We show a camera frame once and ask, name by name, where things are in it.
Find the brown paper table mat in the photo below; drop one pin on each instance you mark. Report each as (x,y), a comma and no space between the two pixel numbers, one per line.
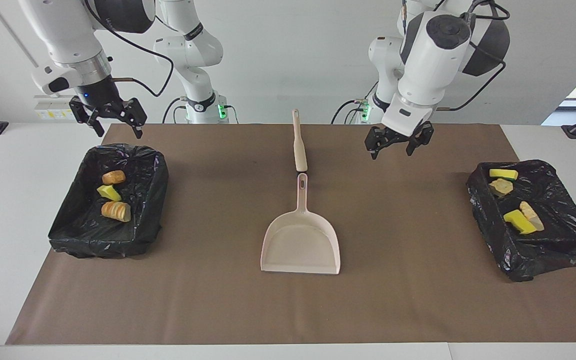
(268,310)

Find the orange crusty bread piece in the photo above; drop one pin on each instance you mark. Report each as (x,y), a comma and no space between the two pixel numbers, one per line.
(532,215)

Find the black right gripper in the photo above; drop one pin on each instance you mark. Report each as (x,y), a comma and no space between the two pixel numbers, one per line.
(100,97)

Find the pale bread chunk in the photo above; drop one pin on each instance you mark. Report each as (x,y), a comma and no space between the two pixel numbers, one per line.
(115,211)

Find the yellow sponge block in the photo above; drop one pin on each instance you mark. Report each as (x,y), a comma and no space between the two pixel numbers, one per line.
(518,221)

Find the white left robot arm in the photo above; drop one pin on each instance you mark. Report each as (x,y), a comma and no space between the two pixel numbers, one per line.
(428,65)

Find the thin green yellow sponge scrap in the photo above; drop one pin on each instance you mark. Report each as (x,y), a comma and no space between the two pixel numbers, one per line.
(109,192)

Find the thick green yellow sponge scrap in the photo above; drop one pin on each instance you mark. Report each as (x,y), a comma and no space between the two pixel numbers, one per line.
(503,173)

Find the brown bread roll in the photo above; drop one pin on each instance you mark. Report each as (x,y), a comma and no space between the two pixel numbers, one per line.
(113,176)

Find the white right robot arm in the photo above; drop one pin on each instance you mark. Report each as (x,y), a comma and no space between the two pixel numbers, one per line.
(68,35)

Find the white wall socket box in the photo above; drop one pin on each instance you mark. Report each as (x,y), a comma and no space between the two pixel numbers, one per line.
(50,114)

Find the pale yellow foam piece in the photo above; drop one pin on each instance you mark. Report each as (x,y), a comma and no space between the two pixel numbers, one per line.
(501,187)

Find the black bag lined bin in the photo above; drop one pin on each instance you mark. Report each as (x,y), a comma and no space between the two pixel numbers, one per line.
(78,225)
(558,245)

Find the pink plastic dustpan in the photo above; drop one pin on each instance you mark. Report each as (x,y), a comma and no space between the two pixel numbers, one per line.
(300,245)

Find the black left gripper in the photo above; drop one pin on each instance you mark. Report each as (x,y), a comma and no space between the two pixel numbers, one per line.
(400,137)

